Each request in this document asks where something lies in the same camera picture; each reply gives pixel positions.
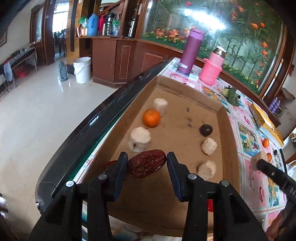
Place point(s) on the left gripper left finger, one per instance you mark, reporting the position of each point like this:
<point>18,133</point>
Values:
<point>62,220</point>

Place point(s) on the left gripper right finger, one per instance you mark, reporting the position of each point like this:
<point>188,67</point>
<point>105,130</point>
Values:
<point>233,219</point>

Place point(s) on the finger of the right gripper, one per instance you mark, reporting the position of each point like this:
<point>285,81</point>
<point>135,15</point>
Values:
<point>276,175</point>

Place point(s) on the orange tangerine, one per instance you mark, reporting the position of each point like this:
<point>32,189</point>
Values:
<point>269,157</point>
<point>151,117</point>
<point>265,143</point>

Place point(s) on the white sugarcane chunk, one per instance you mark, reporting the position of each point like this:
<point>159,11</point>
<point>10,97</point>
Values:
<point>207,170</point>
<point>259,156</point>
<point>160,105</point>
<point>209,146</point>
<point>139,139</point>

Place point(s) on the dried red date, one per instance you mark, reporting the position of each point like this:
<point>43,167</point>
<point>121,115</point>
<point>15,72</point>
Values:
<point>108,164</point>
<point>146,163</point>

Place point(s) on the red cherry tomato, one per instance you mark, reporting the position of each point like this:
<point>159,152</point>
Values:
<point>210,205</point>

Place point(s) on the yellow cardboard box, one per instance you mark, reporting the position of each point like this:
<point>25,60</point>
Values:
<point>266,126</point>

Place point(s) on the purple spray cans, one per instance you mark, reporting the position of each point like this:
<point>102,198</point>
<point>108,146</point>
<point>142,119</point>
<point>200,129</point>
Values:
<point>274,105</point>

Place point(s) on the green leafy vegetable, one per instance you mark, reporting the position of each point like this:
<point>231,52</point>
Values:
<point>230,94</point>

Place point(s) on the brown cardboard tray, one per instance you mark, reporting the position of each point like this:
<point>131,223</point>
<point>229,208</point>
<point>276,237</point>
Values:
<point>150,202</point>

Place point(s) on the pink knit-sleeve bottle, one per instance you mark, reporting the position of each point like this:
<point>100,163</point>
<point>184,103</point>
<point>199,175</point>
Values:
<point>213,66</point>

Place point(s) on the grey water jug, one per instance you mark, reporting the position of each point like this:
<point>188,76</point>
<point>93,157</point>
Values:
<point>63,73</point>

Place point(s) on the purple thermos bottle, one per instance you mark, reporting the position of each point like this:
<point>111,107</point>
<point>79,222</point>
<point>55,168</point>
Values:
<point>191,50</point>

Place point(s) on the white plastic bucket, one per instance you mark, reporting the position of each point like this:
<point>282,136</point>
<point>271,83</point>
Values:
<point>82,69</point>

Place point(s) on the dark side table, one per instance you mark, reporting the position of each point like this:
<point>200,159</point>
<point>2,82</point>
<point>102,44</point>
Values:
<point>8,67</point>

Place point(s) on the steel thermos flask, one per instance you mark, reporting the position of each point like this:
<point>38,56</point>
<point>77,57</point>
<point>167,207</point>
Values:
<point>133,27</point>

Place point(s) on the blue thermos jug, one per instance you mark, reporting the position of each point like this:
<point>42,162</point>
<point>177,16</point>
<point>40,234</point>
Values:
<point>92,29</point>

